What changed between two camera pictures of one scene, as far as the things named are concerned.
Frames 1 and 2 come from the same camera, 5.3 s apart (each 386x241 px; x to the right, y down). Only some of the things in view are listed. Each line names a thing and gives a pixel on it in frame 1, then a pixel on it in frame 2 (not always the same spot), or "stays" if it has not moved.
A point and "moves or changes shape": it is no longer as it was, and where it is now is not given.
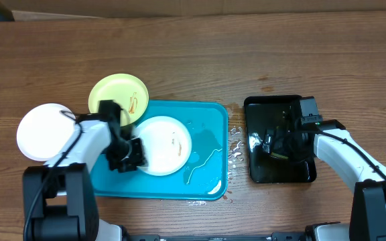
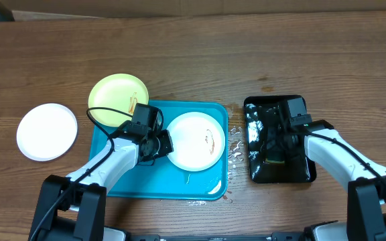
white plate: (43, 130) stays
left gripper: (139, 158) to (164, 136)
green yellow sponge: (279, 156) moves or changes shape
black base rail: (275, 236) stays
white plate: (167, 144) moves or changes shape
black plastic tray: (280, 148) stays
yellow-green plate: (128, 90) stays
